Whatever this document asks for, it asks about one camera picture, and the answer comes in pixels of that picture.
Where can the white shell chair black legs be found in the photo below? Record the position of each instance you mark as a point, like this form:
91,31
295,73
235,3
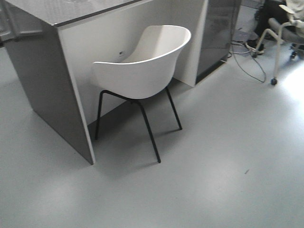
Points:
146,72

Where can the dark grey cabinet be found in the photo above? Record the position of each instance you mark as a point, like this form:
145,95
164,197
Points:
219,28

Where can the grey white desk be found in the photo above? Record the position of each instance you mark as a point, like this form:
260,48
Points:
55,42

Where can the seated person in black trousers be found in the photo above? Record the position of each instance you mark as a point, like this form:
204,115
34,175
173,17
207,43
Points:
271,9

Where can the white wheeled office chair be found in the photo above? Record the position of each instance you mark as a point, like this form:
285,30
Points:
281,34

